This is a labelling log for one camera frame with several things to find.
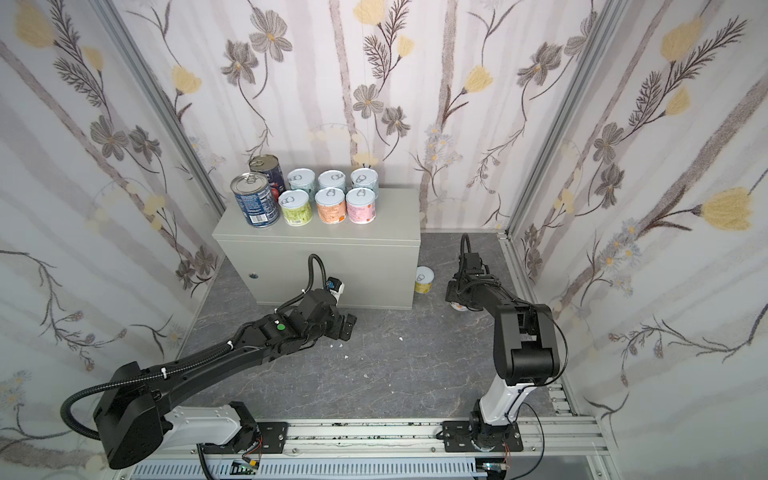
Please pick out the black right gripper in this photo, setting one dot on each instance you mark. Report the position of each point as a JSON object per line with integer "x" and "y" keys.
{"x": 462, "y": 288}

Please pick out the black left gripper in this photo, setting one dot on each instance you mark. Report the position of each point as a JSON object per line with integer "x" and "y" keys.
{"x": 344, "y": 325}

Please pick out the orange label can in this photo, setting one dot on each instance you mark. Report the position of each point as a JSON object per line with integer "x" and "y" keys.
{"x": 331, "y": 205}

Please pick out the green label can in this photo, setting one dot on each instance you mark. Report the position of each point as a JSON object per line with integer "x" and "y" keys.
{"x": 295, "y": 207}

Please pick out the pale blue label can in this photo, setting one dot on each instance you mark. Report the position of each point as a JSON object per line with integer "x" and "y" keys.
{"x": 332, "y": 179}

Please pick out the teal label can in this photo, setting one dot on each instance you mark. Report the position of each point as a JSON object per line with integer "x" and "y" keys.
{"x": 365, "y": 178}

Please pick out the light blue label can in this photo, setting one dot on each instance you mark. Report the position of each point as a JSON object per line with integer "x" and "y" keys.
{"x": 303, "y": 179}

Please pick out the blue nutrition label can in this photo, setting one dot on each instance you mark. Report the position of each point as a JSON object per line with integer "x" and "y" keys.
{"x": 254, "y": 196}

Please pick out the dark blue tomato can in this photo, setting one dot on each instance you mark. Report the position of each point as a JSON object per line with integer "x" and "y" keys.
{"x": 268, "y": 165}

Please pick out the pink flower label can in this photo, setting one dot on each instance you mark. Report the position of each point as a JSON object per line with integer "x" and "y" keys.
{"x": 459, "y": 307}

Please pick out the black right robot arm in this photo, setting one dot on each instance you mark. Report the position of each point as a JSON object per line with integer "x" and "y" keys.
{"x": 525, "y": 350}

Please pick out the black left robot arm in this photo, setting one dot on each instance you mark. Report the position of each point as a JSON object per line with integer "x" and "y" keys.
{"x": 133, "y": 414}

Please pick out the yellow label can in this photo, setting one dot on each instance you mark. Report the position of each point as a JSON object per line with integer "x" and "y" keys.
{"x": 424, "y": 279}

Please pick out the grey metal cabinet box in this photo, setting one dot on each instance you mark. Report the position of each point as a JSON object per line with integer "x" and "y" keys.
{"x": 376, "y": 262}

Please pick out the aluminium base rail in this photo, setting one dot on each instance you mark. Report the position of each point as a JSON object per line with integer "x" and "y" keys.
{"x": 351, "y": 438}

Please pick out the white slotted cable duct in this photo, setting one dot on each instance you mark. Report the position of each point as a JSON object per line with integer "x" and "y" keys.
{"x": 360, "y": 468}

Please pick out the aluminium corner frame right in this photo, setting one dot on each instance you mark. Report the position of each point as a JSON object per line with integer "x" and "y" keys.
{"x": 597, "y": 43}

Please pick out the aluminium corner frame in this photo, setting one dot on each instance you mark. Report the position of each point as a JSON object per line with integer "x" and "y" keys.
{"x": 597, "y": 43}
{"x": 141, "y": 72}

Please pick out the aluminium corner frame left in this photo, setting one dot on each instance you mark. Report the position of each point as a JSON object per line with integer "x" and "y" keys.
{"x": 141, "y": 72}

